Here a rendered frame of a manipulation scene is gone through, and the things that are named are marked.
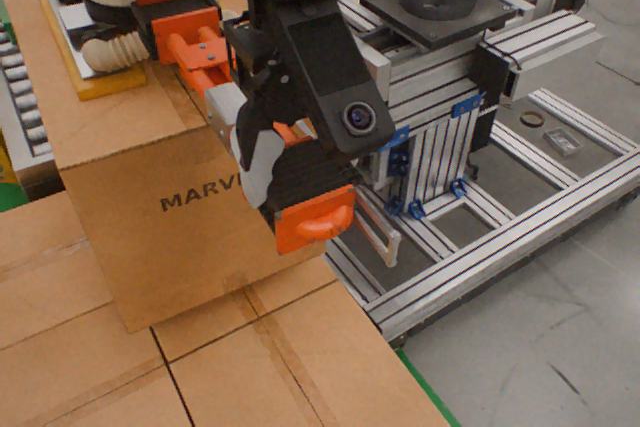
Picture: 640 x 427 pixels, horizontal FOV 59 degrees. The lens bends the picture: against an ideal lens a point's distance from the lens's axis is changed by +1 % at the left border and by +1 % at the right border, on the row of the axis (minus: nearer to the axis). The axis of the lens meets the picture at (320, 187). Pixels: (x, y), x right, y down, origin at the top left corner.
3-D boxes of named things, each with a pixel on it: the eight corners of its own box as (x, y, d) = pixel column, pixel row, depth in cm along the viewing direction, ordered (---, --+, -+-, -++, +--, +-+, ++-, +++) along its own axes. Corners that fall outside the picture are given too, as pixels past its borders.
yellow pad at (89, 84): (41, 6, 103) (31, -21, 99) (97, -5, 106) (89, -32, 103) (80, 103, 82) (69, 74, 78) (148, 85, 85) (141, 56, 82)
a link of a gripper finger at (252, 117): (271, 159, 48) (303, 69, 43) (280, 172, 47) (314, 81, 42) (221, 160, 45) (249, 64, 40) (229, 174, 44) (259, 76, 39)
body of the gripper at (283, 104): (307, 61, 50) (304, -79, 42) (355, 113, 45) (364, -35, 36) (227, 84, 48) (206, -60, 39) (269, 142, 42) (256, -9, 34)
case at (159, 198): (64, 143, 137) (-1, -17, 109) (219, 99, 151) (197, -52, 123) (129, 336, 99) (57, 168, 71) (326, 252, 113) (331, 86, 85)
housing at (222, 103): (205, 124, 62) (199, 90, 59) (261, 107, 64) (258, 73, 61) (228, 161, 58) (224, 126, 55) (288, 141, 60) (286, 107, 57)
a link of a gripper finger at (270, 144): (236, 174, 53) (264, 89, 48) (262, 216, 49) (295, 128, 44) (206, 175, 51) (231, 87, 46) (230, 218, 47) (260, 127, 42)
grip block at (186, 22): (137, 37, 76) (127, -5, 71) (206, 21, 79) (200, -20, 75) (156, 68, 70) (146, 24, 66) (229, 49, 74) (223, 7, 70)
